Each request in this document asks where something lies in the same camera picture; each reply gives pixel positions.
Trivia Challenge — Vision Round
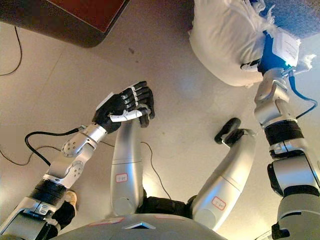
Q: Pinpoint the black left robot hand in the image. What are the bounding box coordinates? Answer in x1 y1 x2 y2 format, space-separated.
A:
92 80 156 133

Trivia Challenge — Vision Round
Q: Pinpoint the black robot foot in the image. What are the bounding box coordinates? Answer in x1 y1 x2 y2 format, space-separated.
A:
214 117 251 146
138 113 152 129

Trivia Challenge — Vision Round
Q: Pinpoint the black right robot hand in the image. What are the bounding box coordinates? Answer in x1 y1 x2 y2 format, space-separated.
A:
240 29 302 73

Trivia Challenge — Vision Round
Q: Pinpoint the grey fabric armchair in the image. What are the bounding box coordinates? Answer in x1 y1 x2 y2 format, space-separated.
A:
249 0 320 40

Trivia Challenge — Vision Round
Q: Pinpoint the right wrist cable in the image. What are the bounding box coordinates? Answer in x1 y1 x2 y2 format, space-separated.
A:
287 71 319 120

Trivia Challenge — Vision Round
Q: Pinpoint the black left robot foot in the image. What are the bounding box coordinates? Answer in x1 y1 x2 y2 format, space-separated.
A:
138 113 152 129

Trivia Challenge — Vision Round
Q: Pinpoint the silver robot leg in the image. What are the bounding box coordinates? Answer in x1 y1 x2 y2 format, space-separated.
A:
191 128 257 232
109 118 145 217

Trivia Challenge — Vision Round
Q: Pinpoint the beige shoe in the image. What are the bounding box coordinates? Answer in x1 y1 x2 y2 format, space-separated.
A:
64 190 78 211

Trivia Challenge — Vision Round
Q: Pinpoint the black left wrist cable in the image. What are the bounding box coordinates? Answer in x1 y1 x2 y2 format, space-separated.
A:
24 126 84 167

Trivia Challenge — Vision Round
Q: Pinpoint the silver right robot leg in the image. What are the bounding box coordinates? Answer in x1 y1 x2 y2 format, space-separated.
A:
191 128 257 232

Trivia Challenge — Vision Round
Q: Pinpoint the beige fringed pillow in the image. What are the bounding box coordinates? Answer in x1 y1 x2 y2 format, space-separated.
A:
188 0 317 88

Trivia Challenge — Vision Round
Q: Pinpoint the dark red-brown wooden table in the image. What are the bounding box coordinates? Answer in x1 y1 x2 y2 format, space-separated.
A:
0 0 131 49

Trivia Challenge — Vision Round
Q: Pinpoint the silver left robot leg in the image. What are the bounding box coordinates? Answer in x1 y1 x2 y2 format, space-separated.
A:
109 118 145 217

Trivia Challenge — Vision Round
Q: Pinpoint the black right robot foot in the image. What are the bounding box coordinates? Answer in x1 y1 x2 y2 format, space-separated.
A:
214 117 251 146

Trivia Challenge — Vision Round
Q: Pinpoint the grey robot torso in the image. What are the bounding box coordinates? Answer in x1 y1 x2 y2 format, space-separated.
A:
51 189 223 240

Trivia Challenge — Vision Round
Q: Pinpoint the thin black floor cable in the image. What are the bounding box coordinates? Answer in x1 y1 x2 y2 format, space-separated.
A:
0 143 61 167
99 141 173 201
0 26 23 77

